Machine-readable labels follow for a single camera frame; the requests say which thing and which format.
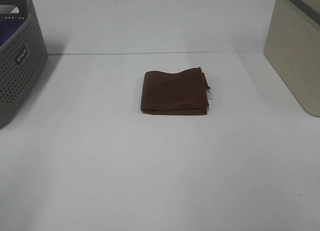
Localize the brown towel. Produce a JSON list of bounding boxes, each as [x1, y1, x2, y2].
[[140, 67, 211, 116]]

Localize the grey perforated laundry basket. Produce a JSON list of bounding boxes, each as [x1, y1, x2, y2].
[[0, 0, 48, 127]]

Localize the beige storage bin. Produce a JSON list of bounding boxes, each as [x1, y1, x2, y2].
[[263, 0, 320, 117]]

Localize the purple cloth in basket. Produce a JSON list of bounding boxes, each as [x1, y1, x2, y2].
[[0, 19, 24, 45]]

